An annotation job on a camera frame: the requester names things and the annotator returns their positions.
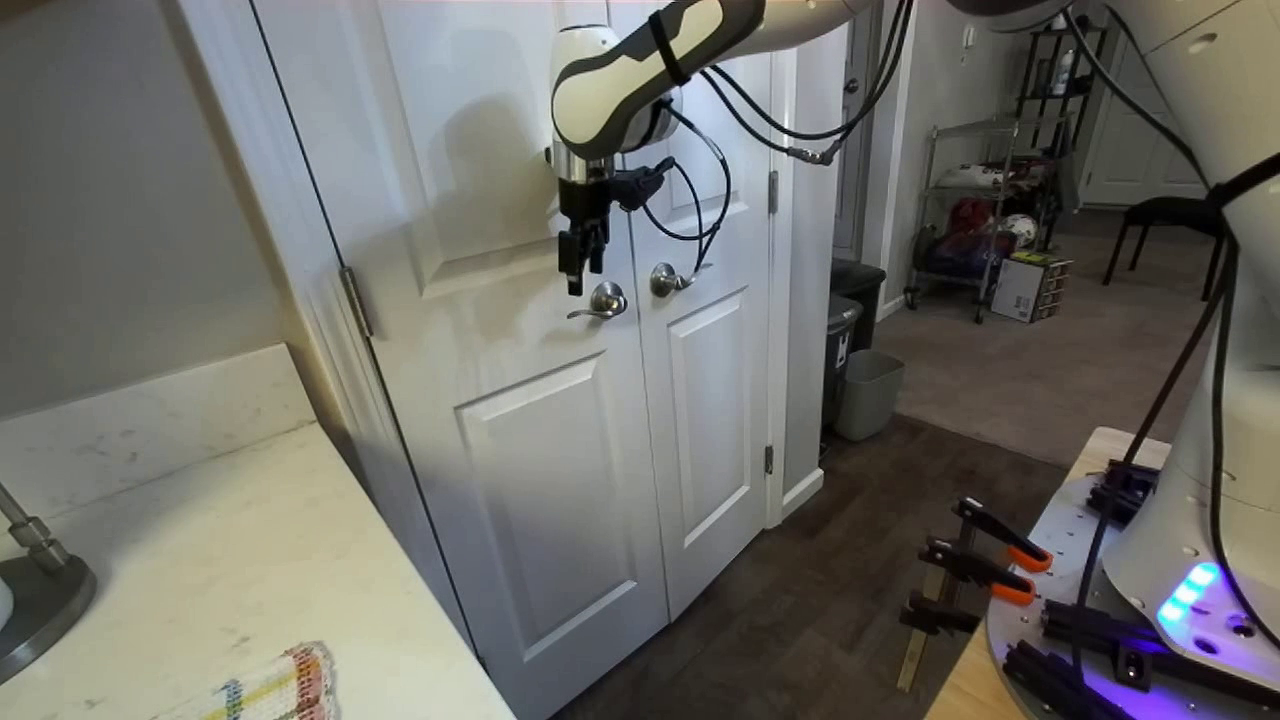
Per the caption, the white storage box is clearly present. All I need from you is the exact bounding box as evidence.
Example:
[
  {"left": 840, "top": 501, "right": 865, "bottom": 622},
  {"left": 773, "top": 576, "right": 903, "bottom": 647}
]
[{"left": 993, "top": 249, "right": 1077, "bottom": 328}]

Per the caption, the silver lever door handle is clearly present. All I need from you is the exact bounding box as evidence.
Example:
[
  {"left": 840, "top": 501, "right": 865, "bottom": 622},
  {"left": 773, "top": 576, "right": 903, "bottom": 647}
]
[
  {"left": 650, "top": 262, "right": 701, "bottom": 305},
  {"left": 567, "top": 278, "right": 632, "bottom": 328}
]

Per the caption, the metal wire utility cart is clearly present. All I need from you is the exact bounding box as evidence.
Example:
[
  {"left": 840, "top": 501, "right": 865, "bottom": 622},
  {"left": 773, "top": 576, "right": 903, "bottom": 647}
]
[{"left": 907, "top": 117, "right": 1057, "bottom": 325}]

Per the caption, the black table clamp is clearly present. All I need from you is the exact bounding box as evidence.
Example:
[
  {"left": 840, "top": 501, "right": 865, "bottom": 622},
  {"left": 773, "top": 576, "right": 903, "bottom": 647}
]
[
  {"left": 1001, "top": 638, "right": 1141, "bottom": 720},
  {"left": 1042, "top": 597, "right": 1280, "bottom": 712}
]

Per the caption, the black base cable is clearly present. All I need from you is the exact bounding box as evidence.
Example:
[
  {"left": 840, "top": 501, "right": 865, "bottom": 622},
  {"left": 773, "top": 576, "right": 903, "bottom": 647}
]
[
  {"left": 1077, "top": 152, "right": 1249, "bottom": 616},
  {"left": 1202, "top": 263, "right": 1280, "bottom": 651}
]

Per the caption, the white panelled closet door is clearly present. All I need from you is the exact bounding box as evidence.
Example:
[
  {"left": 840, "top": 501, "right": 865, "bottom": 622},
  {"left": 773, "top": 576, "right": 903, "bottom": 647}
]
[
  {"left": 248, "top": 0, "right": 673, "bottom": 720},
  {"left": 609, "top": 0, "right": 781, "bottom": 624}
]

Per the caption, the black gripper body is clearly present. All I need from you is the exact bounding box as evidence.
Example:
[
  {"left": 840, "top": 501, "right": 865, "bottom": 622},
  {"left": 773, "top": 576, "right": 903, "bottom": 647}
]
[{"left": 554, "top": 174, "right": 620, "bottom": 268}]

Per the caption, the black waste bin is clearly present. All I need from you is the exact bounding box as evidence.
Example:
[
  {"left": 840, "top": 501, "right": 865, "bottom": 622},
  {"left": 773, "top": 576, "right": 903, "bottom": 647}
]
[{"left": 829, "top": 255, "right": 887, "bottom": 351}]

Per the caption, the white door frame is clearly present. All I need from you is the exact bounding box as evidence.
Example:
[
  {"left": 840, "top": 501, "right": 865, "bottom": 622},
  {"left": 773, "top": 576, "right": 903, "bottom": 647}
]
[{"left": 171, "top": 0, "right": 831, "bottom": 644}]

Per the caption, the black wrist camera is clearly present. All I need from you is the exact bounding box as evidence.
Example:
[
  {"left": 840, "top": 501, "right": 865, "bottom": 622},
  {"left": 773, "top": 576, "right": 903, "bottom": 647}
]
[{"left": 609, "top": 156, "right": 673, "bottom": 215}]

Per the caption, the colourful printed strip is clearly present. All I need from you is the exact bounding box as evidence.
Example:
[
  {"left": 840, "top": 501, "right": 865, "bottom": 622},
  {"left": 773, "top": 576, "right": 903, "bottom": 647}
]
[{"left": 157, "top": 641, "right": 340, "bottom": 720}]

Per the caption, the black cable connector block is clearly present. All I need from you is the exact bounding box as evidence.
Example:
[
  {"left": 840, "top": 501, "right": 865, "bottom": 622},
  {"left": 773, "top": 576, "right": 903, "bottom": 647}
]
[{"left": 1086, "top": 460, "right": 1161, "bottom": 529}]

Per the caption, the silver lidded waste bin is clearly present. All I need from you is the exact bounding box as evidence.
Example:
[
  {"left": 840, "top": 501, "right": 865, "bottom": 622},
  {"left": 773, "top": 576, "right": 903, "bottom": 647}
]
[{"left": 824, "top": 294, "right": 867, "bottom": 431}]

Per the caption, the grey plastic waste bin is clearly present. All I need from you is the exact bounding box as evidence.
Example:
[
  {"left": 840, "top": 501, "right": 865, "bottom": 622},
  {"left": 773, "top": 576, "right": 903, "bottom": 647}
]
[{"left": 836, "top": 350, "right": 907, "bottom": 443}]

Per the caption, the black bar clamp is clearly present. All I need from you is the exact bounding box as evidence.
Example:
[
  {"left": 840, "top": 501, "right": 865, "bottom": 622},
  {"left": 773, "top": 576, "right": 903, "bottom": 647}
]
[{"left": 891, "top": 555, "right": 986, "bottom": 698}]

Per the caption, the white room door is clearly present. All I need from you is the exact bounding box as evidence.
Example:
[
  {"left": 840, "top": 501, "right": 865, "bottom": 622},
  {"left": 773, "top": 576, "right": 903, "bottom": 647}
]
[{"left": 1077, "top": 74, "right": 1214, "bottom": 211}]

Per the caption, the metal robot mounting plate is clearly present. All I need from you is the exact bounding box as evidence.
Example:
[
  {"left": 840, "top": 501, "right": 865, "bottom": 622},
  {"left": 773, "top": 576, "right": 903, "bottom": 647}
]
[{"left": 986, "top": 463, "right": 1280, "bottom": 720}]

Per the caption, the black shelf rack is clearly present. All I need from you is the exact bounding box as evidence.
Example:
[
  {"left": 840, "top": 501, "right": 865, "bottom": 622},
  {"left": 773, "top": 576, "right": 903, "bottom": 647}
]
[{"left": 1011, "top": 18, "right": 1109, "bottom": 215}]

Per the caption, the black chair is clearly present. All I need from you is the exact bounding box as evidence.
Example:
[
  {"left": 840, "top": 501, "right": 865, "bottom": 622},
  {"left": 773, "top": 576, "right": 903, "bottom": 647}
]
[{"left": 1102, "top": 192, "right": 1237, "bottom": 300}]

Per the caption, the black clamp orange tip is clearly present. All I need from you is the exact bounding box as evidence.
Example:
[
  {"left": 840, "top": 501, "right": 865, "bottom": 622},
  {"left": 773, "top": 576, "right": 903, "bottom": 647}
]
[
  {"left": 953, "top": 493, "right": 1057, "bottom": 576},
  {"left": 920, "top": 538, "right": 1042, "bottom": 612}
]

